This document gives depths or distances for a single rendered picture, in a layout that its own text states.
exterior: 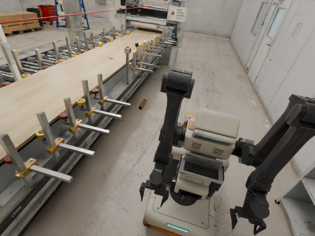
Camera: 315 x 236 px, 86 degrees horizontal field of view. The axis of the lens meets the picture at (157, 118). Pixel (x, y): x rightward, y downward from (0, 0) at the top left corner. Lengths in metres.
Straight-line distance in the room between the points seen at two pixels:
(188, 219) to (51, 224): 1.28
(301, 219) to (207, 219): 1.06
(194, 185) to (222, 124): 0.55
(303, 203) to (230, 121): 1.89
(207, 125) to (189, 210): 1.07
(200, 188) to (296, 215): 1.40
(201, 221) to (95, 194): 1.12
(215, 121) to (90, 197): 1.64
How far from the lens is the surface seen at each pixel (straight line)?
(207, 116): 0.89
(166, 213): 1.73
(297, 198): 2.64
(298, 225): 2.43
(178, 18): 5.29
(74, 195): 2.20
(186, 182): 1.28
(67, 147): 1.49
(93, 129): 1.59
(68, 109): 1.54
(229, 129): 0.90
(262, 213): 0.87
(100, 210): 2.06
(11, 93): 2.21
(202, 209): 1.83
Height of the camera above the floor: 1.84
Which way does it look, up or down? 36 degrees down
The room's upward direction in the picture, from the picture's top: 7 degrees clockwise
